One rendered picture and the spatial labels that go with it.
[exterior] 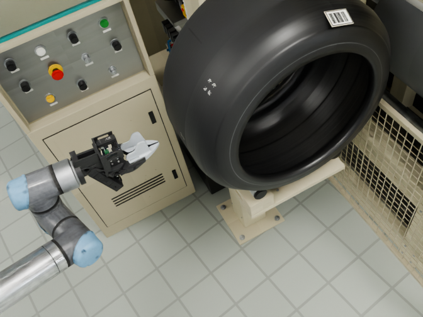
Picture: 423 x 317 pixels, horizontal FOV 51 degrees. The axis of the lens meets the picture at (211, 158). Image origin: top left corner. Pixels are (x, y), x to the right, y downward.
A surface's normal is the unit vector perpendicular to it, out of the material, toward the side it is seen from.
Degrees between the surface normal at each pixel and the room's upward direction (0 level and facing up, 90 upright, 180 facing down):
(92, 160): 90
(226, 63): 39
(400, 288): 0
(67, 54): 90
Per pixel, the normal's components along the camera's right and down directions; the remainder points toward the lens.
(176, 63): -0.80, 0.02
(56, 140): 0.45, 0.67
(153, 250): -0.15, -0.58
